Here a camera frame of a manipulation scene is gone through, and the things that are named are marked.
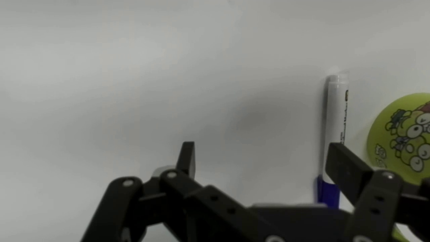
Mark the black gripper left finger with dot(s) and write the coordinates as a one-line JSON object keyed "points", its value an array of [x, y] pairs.
{"points": [[179, 192]]}

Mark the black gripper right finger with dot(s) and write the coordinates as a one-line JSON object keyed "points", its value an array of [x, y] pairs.
{"points": [[377, 196]]}

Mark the white marker blue cap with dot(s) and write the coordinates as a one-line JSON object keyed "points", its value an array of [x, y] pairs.
{"points": [[335, 121]]}

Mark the green cartoon print cup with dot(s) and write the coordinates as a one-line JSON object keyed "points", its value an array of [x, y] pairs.
{"points": [[404, 134]]}

